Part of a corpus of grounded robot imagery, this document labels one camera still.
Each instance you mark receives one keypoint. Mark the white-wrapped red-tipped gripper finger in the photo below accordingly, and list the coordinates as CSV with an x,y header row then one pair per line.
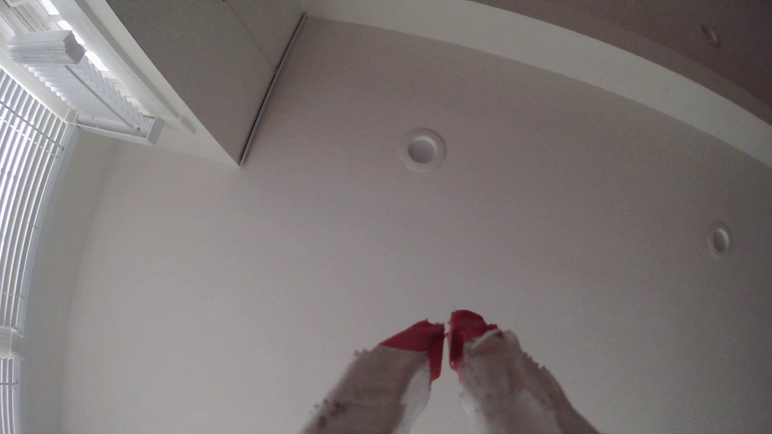
x,y
386,386
503,386

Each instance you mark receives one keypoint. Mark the round recessed ceiling light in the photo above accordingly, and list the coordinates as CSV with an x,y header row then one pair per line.
x,y
719,239
711,34
422,149

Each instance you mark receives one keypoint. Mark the short white slatted window blind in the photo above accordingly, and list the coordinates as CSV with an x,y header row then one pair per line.
x,y
8,392

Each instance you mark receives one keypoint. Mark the long white slatted window blind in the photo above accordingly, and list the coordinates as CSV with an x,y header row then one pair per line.
x,y
24,199

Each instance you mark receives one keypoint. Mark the white wall cabinet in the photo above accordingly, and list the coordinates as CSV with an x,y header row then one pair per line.
x,y
205,66

